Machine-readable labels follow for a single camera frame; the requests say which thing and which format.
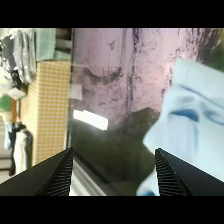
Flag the silver frame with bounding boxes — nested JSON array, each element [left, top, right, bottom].
[[68, 158, 111, 197]]

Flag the light blue garment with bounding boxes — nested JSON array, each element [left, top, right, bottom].
[[135, 58, 224, 197]]

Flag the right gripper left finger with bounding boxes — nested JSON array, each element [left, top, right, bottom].
[[0, 146, 75, 197]]

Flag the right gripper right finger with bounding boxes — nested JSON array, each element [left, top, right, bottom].
[[154, 147, 224, 197]]

